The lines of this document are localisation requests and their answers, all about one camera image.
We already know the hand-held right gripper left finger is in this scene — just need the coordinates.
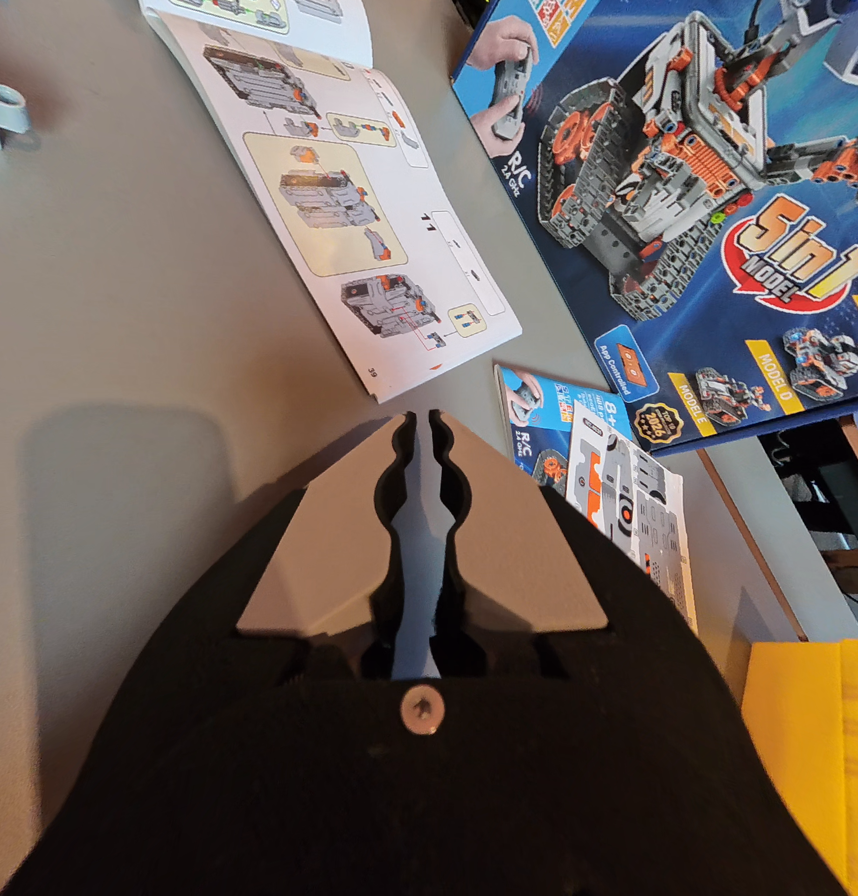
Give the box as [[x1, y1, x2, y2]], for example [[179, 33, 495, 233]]
[[236, 412, 417, 679]]

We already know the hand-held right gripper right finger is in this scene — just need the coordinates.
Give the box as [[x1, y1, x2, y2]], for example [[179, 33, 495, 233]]
[[429, 409, 608, 677]]

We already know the instruction booklet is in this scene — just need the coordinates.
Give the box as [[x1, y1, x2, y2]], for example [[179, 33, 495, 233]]
[[138, 0, 523, 405]]

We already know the small grey curved panel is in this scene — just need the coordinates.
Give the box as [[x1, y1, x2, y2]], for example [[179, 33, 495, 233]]
[[0, 84, 32, 151]]

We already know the sticker sheet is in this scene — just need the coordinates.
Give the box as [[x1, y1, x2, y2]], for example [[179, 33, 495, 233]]
[[565, 406, 699, 631]]

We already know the blue closed booklet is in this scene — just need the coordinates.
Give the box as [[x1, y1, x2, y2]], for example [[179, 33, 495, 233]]
[[494, 364, 636, 491]]

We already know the blue robot kit box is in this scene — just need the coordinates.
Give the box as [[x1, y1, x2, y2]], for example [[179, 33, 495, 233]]
[[451, 0, 858, 457]]

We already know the yellow plastic bin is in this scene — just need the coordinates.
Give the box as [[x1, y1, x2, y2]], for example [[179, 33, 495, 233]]
[[740, 638, 858, 896]]

